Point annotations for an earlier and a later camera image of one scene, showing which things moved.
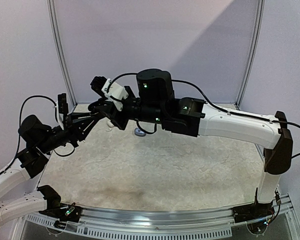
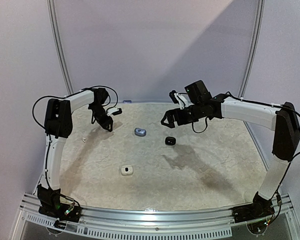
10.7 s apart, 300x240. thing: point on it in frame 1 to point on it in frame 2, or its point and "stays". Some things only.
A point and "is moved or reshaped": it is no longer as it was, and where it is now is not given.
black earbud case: x=94 y=106 is moved or reshaped
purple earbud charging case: x=139 y=133 stays
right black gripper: x=122 y=117 to x=176 y=116
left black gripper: x=74 y=128 to x=106 y=123
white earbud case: x=110 y=123 is moved or reshaped
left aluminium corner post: x=60 y=52 stays
